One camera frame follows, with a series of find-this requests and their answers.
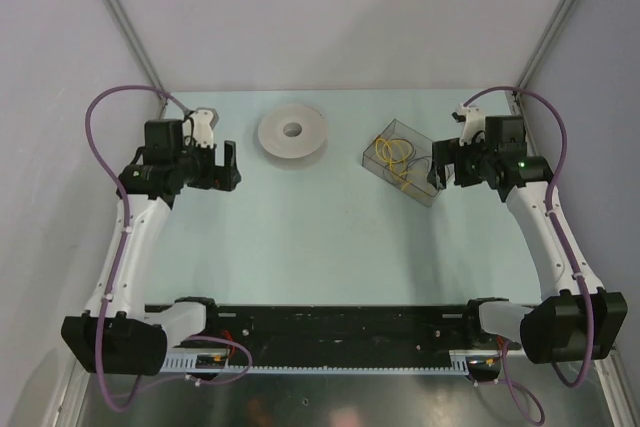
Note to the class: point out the clear plastic box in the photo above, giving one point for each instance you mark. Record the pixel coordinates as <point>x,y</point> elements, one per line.
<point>402,157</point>

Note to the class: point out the aluminium frame post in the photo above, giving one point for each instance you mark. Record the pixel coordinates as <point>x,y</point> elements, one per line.
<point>133,42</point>
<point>554,27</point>

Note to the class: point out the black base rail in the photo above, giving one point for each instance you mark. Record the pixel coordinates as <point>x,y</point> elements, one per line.
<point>342,338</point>

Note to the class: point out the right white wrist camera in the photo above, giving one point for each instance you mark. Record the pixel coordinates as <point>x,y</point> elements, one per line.
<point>472,121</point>

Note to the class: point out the right aluminium frame post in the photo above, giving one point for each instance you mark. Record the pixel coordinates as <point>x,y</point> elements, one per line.
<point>554,27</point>

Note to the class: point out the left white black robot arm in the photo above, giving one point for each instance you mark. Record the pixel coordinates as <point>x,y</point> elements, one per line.
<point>116,333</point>

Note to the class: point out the white plastic spool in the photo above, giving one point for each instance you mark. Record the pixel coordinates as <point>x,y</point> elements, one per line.
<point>292,131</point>

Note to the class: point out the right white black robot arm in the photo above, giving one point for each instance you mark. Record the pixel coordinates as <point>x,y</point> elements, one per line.
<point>577,317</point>

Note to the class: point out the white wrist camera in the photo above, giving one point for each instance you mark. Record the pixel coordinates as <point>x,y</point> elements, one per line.
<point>204,123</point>
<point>472,121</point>

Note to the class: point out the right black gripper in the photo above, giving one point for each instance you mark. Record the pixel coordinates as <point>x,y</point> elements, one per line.
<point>445,153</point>

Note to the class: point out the left aluminium frame post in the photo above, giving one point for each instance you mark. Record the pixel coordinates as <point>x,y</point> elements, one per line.
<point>133,42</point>

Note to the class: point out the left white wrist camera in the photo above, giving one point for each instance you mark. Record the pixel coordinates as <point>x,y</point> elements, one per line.
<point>204,123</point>

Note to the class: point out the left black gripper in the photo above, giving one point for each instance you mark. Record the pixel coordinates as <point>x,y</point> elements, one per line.
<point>217,177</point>

